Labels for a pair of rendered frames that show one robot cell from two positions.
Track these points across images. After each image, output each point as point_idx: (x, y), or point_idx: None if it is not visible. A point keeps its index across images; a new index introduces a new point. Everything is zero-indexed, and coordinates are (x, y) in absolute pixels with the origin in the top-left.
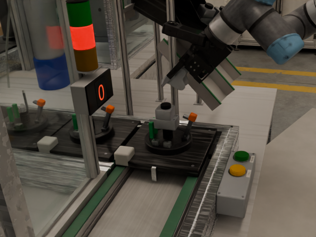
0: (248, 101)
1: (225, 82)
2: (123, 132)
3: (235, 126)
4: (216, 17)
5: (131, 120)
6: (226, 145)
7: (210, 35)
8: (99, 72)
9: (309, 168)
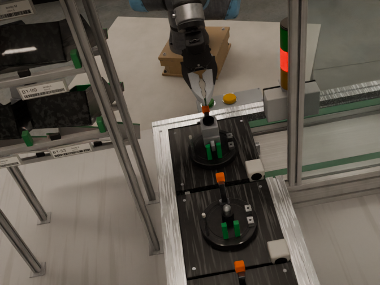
0: (33, 172)
1: (94, 128)
2: (211, 195)
3: (154, 124)
4: (194, 7)
5: (180, 203)
6: (191, 118)
7: (203, 22)
8: (276, 90)
9: (163, 99)
